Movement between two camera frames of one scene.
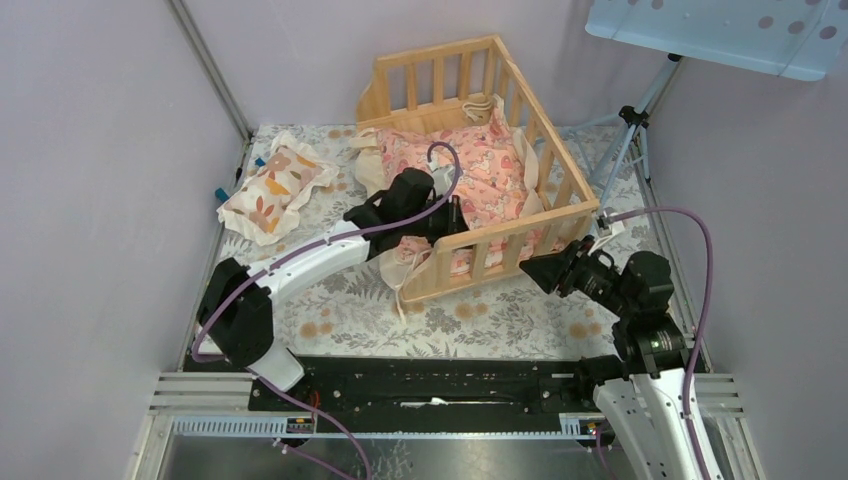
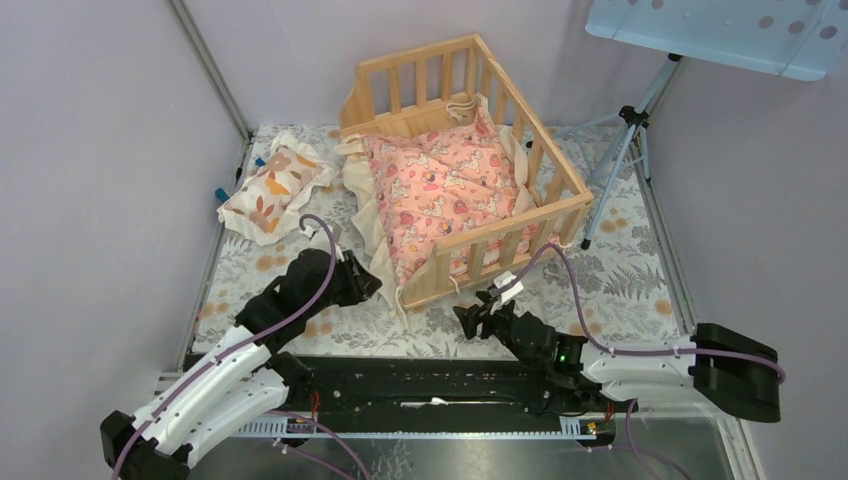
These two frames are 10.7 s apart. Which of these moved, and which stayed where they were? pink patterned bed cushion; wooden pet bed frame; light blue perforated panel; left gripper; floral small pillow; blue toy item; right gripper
Moved: right gripper; pink patterned bed cushion; left gripper; wooden pet bed frame
Stayed: floral small pillow; light blue perforated panel; blue toy item
